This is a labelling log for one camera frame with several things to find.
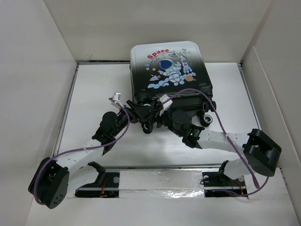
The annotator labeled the purple cable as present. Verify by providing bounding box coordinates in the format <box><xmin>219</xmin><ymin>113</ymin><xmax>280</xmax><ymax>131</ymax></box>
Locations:
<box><xmin>159</xmin><ymin>88</ymin><xmax>270</xmax><ymax>196</ymax></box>
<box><xmin>34</xmin><ymin>97</ymin><xmax>131</xmax><ymax>205</ymax></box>

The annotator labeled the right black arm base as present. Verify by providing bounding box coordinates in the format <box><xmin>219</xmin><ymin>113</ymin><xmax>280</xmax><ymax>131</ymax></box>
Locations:
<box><xmin>200</xmin><ymin>171</ymin><xmax>247</xmax><ymax>198</ymax></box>

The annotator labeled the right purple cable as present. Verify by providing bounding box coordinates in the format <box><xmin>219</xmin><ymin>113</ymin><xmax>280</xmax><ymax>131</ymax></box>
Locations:
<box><xmin>159</xmin><ymin>88</ymin><xmax>270</xmax><ymax>196</ymax></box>

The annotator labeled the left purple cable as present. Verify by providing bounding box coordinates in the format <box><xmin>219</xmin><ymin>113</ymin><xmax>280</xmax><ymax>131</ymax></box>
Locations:
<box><xmin>34</xmin><ymin>97</ymin><xmax>131</xmax><ymax>205</ymax></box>

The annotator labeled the black suitcase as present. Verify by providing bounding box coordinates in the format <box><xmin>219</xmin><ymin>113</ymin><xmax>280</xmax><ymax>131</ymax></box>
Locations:
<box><xmin>130</xmin><ymin>41</ymin><xmax>216</xmax><ymax>127</ymax></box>

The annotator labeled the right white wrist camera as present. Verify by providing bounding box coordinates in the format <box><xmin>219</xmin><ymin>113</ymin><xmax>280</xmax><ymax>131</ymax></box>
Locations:
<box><xmin>157</xmin><ymin>94</ymin><xmax>173</xmax><ymax>116</ymax></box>

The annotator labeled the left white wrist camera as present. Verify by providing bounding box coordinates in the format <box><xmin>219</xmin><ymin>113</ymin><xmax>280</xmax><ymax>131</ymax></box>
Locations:
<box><xmin>109</xmin><ymin>92</ymin><xmax>122</xmax><ymax>106</ymax></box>

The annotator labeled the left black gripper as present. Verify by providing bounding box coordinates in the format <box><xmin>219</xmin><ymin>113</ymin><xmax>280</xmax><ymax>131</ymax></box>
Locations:
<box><xmin>111</xmin><ymin>101</ymin><xmax>151</xmax><ymax>137</ymax></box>

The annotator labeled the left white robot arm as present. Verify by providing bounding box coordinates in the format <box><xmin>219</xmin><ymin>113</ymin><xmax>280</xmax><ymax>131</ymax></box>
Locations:
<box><xmin>28</xmin><ymin>100</ymin><xmax>155</xmax><ymax>209</ymax></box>

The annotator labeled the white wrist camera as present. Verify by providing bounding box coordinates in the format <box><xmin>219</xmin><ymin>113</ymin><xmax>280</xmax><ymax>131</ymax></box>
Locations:
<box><xmin>157</xmin><ymin>94</ymin><xmax>173</xmax><ymax>116</ymax></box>
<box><xmin>109</xmin><ymin>92</ymin><xmax>122</xmax><ymax>106</ymax></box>

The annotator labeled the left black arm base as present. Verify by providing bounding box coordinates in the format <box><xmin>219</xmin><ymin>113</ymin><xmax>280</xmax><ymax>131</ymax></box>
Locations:
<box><xmin>75</xmin><ymin>172</ymin><xmax>120</xmax><ymax>198</ymax></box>

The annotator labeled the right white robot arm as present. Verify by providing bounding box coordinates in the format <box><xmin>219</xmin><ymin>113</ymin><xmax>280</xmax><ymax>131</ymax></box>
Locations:
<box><xmin>158</xmin><ymin>110</ymin><xmax>282</xmax><ymax>185</ymax></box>

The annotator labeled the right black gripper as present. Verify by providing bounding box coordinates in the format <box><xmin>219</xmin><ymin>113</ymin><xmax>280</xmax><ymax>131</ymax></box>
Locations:
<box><xmin>143</xmin><ymin>105</ymin><xmax>183</xmax><ymax>137</ymax></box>

